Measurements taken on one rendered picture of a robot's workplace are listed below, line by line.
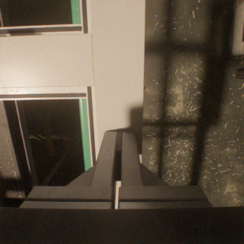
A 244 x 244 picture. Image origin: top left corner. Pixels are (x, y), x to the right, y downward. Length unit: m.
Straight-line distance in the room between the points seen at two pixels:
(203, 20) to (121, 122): 1.09
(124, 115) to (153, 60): 0.96
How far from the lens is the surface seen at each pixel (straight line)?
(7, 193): 0.78
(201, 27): 1.20
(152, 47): 1.10
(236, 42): 1.18
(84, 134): 0.24
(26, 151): 0.68
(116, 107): 0.15
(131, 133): 0.15
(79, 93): 0.21
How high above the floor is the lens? 1.08
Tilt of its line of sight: 73 degrees down
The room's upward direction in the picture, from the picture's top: 179 degrees counter-clockwise
